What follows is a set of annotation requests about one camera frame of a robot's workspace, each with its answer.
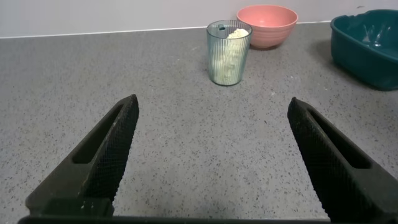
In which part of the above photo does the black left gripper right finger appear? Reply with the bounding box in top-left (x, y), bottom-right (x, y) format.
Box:
top-left (287, 96), bottom-right (398, 223)

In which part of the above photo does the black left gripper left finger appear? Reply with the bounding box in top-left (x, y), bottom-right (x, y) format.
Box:
top-left (25, 94), bottom-right (140, 218)

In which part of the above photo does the ribbed clear plastic cup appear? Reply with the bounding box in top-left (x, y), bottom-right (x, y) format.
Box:
top-left (206, 19), bottom-right (253, 87)

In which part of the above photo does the white powder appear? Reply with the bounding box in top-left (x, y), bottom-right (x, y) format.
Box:
top-left (214, 28), bottom-right (251, 85)

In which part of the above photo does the teal square tray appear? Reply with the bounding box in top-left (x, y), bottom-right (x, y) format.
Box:
top-left (330, 9), bottom-right (398, 91)

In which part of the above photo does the pink bowl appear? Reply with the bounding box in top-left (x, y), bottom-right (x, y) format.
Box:
top-left (236, 4), bottom-right (299, 50)

